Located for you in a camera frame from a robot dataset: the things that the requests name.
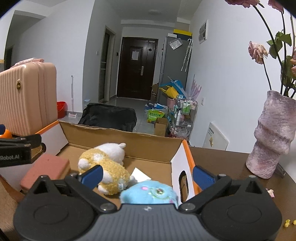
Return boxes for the yellow white plush toy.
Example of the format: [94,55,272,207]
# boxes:
[78,143,137,195]

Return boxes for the pink sponge block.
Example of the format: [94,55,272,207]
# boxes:
[20,154,71,192]

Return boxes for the blue plush toy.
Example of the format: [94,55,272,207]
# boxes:
[119,180,179,208]

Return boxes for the orange fruit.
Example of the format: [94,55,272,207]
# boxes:
[0,130,13,139]

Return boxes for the open cardboard box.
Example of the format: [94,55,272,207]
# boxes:
[38,121,201,203]

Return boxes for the pink ribbed suitcase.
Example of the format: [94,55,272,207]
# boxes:
[0,62,58,136]

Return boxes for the white paper slip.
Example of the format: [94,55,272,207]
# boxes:
[132,168,151,183]

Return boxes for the red bucket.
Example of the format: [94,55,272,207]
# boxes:
[57,101,67,119]

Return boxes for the white mop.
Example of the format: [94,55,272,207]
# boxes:
[68,75,77,118]

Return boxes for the fallen pink petal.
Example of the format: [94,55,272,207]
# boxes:
[267,189,275,198]

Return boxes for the small brown cardboard box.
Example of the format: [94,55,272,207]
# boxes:
[154,118,168,137]

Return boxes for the black bag on floor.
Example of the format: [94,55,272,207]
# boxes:
[78,103,137,132]

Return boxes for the green snack bag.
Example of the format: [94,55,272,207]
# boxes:
[147,109,165,123]

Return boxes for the purple textured vase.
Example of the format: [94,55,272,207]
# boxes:
[246,90,295,179]

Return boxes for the blue yellow bags pile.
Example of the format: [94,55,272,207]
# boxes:
[159,77,188,99]

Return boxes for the grey refrigerator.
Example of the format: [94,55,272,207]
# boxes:
[159,34,192,89]

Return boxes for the dark front door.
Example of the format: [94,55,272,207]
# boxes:
[116,37,158,100]

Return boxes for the yellow black box on fridge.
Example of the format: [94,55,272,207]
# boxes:
[173,29,193,37]

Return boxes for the dried pink roses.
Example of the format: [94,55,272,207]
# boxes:
[226,1,295,98]

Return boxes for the white board against wall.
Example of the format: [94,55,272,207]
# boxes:
[203,122,229,151]

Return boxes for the wire storage cart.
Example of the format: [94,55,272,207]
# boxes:
[168,98,198,141]

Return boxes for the wall electrical panel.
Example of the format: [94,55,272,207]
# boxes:
[198,20,208,44]

